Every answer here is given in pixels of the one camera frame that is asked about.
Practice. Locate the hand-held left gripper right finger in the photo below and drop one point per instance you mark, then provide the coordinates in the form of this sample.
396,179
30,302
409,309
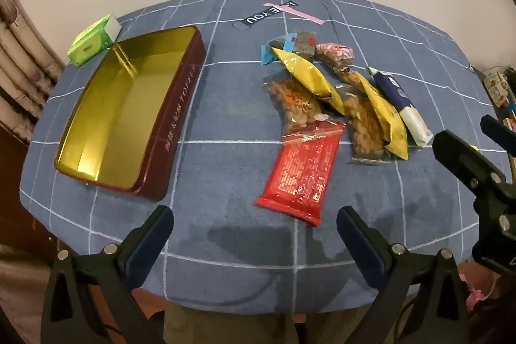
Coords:
358,243

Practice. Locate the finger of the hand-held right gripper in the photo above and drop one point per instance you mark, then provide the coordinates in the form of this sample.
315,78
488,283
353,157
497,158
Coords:
498,132
463,158

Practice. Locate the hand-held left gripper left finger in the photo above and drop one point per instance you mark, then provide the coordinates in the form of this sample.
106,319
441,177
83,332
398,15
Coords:
151,243

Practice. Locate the yellow snack packet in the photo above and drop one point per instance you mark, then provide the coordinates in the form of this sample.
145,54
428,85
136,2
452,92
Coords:
387,118
310,78

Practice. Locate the red snack packet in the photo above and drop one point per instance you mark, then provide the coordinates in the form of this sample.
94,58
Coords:
302,170

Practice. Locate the navy and white snack packet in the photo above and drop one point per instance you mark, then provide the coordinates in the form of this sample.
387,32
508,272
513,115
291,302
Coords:
397,94

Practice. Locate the red and gold tin box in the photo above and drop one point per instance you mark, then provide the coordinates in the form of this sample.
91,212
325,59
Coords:
121,106

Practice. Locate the pink cake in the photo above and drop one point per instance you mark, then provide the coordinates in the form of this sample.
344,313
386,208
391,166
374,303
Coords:
334,53

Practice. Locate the grey sesame bar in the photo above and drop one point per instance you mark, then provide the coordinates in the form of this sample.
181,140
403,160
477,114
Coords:
304,41

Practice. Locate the blue candy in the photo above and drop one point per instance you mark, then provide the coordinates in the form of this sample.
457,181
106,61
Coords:
265,54

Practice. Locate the floral printed box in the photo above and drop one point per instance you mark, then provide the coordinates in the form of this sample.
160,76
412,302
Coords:
498,88

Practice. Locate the pink garment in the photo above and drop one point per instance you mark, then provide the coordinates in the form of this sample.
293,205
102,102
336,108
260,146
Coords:
483,299

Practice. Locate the blue checked blanket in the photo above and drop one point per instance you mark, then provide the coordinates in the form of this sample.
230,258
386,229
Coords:
225,166

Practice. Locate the person's khaki trousers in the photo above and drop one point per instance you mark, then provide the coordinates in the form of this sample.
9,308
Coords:
242,328

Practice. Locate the beige patterned curtain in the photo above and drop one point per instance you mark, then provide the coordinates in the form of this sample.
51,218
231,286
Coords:
24,58

